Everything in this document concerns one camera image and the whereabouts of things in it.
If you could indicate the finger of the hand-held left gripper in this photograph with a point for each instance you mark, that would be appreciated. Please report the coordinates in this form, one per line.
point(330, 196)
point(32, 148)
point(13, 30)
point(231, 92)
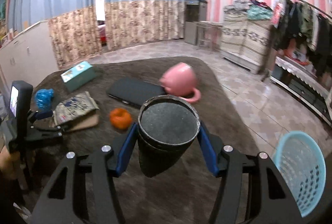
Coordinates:
point(42, 115)
point(44, 133)

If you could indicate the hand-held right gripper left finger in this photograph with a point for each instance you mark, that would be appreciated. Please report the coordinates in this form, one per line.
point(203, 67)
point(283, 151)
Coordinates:
point(127, 151)

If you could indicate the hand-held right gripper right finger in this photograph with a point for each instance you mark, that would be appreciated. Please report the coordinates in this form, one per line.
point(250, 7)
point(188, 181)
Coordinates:
point(208, 153)

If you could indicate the beige patterned packet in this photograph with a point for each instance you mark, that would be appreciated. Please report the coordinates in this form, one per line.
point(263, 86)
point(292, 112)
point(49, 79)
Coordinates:
point(75, 107)

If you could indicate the black cylindrical cup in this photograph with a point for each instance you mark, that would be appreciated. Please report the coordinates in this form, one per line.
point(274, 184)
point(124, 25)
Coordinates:
point(160, 156)

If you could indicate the light blue plastic basket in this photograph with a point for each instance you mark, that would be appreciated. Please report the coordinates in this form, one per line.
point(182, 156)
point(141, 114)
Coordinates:
point(298, 161)

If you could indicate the person's left hand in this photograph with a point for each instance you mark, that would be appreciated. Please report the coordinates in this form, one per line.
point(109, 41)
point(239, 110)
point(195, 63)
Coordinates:
point(7, 164)

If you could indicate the blue crumpled plastic bag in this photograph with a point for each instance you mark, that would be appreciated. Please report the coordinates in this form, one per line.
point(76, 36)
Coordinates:
point(44, 98)

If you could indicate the orange tangerine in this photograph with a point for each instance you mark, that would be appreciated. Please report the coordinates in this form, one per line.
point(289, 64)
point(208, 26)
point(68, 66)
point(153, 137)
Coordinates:
point(120, 118)

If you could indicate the teal tissue box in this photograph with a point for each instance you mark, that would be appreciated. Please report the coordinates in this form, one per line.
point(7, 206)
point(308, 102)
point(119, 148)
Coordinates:
point(77, 74)

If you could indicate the white low cabinet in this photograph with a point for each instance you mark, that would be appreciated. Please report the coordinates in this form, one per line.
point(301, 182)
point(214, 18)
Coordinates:
point(28, 52)

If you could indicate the black flat case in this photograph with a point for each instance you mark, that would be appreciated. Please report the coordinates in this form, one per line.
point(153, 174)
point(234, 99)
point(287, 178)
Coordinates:
point(132, 90)

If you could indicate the pink mug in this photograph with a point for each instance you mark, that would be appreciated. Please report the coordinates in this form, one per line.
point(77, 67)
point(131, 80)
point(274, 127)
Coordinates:
point(179, 78)

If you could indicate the low glass-door cabinet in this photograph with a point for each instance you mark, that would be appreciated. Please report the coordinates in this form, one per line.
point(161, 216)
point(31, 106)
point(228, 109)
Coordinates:
point(306, 89)

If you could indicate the cloth covered cabinet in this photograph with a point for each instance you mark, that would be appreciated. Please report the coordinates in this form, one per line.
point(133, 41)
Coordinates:
point(243, 37)

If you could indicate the white lace cloth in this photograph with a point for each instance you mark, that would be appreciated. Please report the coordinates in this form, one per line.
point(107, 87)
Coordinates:
point(298, 70)

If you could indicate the small side table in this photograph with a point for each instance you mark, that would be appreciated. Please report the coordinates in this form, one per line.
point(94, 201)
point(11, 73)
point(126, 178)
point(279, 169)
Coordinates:
point(208, 24)

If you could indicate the grey water dispenser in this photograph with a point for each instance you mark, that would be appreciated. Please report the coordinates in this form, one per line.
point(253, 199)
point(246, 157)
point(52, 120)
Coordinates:
point(193, 24)

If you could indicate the pile of folded clothes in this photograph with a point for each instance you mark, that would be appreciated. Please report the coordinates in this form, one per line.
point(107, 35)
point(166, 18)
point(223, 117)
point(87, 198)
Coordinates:
point(249, 8)

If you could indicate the pink hanging bag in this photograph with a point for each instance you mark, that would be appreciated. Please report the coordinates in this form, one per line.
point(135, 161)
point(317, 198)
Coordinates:
point(277, 15)

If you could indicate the row of hanging clothes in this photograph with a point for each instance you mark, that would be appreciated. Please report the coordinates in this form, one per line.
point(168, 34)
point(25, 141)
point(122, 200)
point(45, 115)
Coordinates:
point(321, 39)

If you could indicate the metal clothes rack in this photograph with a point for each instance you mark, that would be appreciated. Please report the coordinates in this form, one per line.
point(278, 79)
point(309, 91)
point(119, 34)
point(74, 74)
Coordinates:
point(298, 0)

